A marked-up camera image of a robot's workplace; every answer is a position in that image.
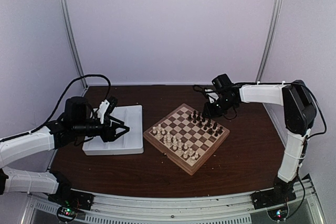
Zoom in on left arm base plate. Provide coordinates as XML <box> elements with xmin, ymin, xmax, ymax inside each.
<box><xmin>47</xmin><ymin>190</ymin><xmax>94</xmax><ymax>210</ymax></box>

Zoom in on aluminium left corner post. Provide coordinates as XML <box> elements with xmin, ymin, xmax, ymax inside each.
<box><xmin>60</xmin><ymin>0</ymin><xmax>84</xmax><ymax>77</ymax></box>

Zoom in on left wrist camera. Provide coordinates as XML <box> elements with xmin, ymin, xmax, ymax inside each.
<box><xmin>93</xmin><ymin>96</ymin><xmax>118</xmax><ymax>124</ymax></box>

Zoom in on aluminium front frame rail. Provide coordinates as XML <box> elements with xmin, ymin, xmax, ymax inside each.
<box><xmin>19</xmin><ymin>177</ymin><xmax>325</xmax><ymax>223</ymax></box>

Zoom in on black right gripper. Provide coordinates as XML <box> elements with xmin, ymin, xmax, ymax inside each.
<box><xmin>202</xmin><ymin>95</ymin><xmax>236</xmax><ymax>119</ymax></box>

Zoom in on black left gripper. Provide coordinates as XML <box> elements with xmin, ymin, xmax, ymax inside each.
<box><xmin>73</xmin><ymin>114</ymin><xmax>129</xmax><ymax>142</ymax></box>

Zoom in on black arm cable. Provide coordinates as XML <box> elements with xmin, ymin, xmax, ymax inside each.
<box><xmin>0</xmin><ymin>74</ymin><xmax>111</xmax><ymax>143</ymax></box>
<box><xmin>193</xmin><ymin>81</ymin><xmax>328</xmax><ymax>217</ymax></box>

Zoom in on left controller board with LEDs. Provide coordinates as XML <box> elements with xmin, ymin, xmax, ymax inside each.
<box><xmin>56</xmin><ymin>206</ymin><xmax>78</xmax><ymax>222</ymax></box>

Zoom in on white chess pieces group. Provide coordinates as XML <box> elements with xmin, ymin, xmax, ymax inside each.
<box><xmin>149</xmin><ymin>123</ymin><xmax>204</xmax><ymax>167</ymax></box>

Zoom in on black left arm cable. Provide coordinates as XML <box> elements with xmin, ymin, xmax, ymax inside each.
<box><xmin>0</xmin><ymin>74</ymin><xmax>111</xmax><ymax>143</ymax></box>

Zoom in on white plastic sorting tray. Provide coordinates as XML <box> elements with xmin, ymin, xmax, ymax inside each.
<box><xmin>82</xmin><ymin>105</ymin><xmax>144</xmax><ymax>156</ymax></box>

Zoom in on controller board with leds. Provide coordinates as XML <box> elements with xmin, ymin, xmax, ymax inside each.
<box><xmin>56</xmin><ymin>206</ymin><xmax>78</xmax><ymax>222</ymax></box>
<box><xmin>267</xmin><ymin>205</ymin><xmax>289</xmax><ymax>221</ymax></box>

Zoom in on wooden chess board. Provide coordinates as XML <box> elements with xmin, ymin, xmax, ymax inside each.
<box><xmin>143</xmin><ymin>103</ymin><xmax>230</xmax><ymax>175</ymax></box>

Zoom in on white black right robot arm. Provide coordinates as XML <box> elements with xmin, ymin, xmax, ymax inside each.
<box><xmin>201</xmin><ymin>74</ymin><xmax>317</xmax><ymax>204</ymax></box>

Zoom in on aluminium right corner post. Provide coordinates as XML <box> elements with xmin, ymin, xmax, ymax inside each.
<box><xmin>256</xmin><ymin>0</ymin><xmax>283</xmax><ymax>82</ymax></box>

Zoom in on aluminium corner post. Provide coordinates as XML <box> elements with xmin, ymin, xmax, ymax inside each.
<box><xmin>256</xmin><ymin>0</ymin><xmax>283</xmax><ymax>82</ymax></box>
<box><xmin>60</xmin><ymin>0</ymin><xmax>84</xmax><ymax>77</ymax></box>

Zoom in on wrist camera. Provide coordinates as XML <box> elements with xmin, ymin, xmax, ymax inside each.
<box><xmin>93</xmin><ymin>96</ymin><xmax>118</xmax><ymax>124</ymax></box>
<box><xmin>205</xmin><ymin>89</ymin><xmax>219</xmax><ymax>103</ymax></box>

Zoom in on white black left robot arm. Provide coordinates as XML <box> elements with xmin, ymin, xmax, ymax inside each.
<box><xmin>1</xmin><ymin>97</ymin><xmax>130</xmax><ymax>205</ymax></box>

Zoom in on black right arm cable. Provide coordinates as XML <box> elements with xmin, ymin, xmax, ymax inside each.
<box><xmin>193</xmin><ymin>81</ymin><xmax>328</xmax><ymax>217</ymax></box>

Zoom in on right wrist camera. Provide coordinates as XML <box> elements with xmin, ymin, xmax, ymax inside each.
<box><xmin>205</xmin><ymin>89</ymin><xmax>219</xmax><ymax>103</ymax></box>

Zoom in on right controller board with LEDs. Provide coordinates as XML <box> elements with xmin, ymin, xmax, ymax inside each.
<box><xmin>267</xmin><ymin>205</ymin><xmax>289</xmax><ymax>221</ymax></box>

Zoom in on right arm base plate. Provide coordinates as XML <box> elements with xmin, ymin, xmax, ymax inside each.
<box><xmin>250</xmin><ymin>189</ymin><xmax>297</xmax><ymax>210</ymax></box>

